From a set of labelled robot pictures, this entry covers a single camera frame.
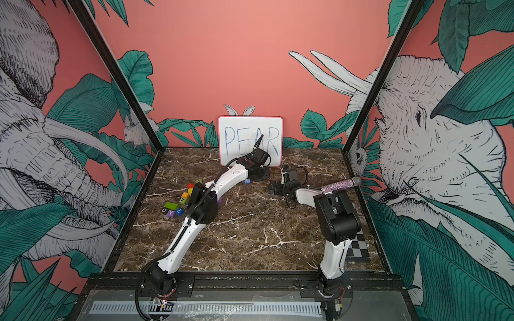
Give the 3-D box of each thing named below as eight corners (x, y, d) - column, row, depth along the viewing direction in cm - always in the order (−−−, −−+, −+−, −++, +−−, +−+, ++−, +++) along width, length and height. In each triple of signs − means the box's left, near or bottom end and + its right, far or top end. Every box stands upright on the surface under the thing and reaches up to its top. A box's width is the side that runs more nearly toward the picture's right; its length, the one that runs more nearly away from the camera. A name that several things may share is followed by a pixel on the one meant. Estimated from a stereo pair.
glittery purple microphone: (324, 195, 103) (326, 190, 99) (321, 189, 105) (323, 184, 102) (359, 186, 107) (363, 181, 103) (355, 181, 109) (358, 176, 106)
